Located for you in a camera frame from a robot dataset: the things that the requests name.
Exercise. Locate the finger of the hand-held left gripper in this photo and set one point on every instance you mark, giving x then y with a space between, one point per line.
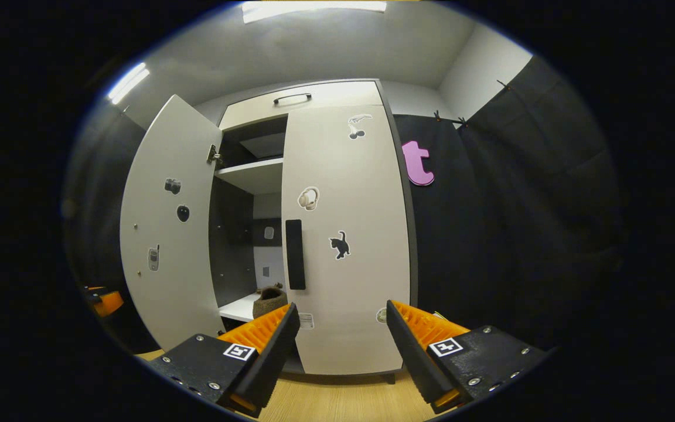
94 288
109 303

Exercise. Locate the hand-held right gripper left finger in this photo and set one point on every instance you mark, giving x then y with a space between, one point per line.
272 358

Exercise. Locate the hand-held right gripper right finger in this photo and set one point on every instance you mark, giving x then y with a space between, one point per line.
411 357

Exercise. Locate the brown fuzzy shoe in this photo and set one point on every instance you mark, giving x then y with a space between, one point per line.
268 303

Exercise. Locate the white shoe cabinet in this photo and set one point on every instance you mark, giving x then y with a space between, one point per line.
231 246

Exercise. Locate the white cabinet shelf board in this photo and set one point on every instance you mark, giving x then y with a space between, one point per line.
238 308
255 174

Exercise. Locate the white cabinet drawer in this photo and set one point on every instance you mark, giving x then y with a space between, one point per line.
343 97

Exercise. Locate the narrow ceiling light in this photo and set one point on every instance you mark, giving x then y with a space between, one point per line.
128 83

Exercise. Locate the wide ceiling light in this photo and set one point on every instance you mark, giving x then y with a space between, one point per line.
314 9

